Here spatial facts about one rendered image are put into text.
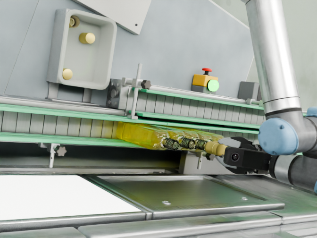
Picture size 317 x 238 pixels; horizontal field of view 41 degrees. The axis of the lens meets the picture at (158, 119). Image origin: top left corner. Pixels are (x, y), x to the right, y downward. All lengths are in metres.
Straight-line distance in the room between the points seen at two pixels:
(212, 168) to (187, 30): 0.54
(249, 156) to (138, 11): 0.68
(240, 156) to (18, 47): 0.72
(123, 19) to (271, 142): 0.77
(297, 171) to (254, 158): 0.11
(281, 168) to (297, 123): 0.19
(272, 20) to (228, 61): 0.91
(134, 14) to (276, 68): 0.71
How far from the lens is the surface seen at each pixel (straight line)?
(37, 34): 1.35
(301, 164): 1.03
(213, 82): 1.63
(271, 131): 0.87
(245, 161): 1.07
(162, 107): 1.44
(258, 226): 1.07
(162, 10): 1.59
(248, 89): 1.84
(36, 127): 1.23
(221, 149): 1.20
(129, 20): 1.47
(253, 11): 0.94
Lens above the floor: 2.01
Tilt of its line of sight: 52 degrees down
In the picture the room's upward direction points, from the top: 103 degrees clockwise
